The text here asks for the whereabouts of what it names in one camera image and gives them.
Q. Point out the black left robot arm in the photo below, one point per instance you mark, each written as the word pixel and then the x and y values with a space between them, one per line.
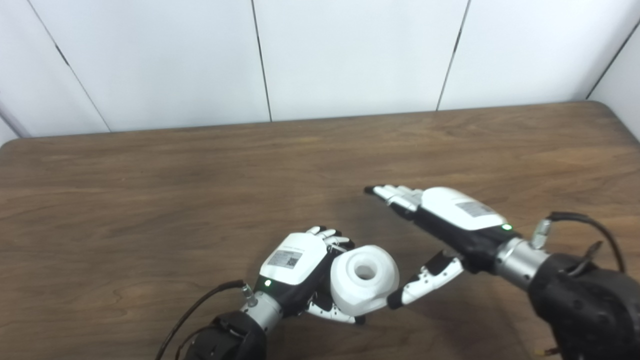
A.
pixel 235 332

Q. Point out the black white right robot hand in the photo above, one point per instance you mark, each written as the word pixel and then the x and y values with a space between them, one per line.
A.
pixel 455 215

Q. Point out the round white plastic piece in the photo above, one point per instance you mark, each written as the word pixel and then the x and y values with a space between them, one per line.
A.
pixel 365 280

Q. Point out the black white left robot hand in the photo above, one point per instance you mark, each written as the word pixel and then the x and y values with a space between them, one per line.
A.
pixel 295 262

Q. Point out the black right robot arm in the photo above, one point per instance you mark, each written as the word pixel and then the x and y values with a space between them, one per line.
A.
pixel 580 295

